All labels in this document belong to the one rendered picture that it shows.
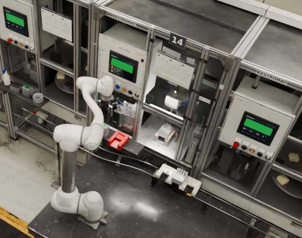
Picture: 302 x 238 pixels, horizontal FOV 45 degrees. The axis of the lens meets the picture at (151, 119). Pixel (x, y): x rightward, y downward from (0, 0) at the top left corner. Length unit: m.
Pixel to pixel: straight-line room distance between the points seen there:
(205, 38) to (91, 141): 1.07
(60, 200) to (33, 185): 1.30
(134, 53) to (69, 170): 0.97
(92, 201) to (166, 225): 0.66
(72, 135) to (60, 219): 0.82
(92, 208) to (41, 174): 1.49
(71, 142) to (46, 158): 1.85
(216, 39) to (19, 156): 2.67
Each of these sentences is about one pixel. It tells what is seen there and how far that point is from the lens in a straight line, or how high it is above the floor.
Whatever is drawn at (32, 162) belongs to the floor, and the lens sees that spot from 4.33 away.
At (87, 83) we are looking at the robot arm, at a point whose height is 1.51.
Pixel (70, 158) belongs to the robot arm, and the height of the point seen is 1.28.
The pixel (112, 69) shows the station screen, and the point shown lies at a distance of 2.93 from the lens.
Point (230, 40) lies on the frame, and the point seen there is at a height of 2.01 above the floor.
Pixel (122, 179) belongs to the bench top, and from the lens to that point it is 3.29.
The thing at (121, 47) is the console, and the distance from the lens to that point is 2.81.
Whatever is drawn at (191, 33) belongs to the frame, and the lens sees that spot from 2.69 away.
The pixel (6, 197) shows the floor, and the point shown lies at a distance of 4.08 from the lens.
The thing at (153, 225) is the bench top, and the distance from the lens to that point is 3.05.
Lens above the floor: 3.25
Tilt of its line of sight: 42 degrees down
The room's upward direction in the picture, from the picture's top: 10 degrees clockwise
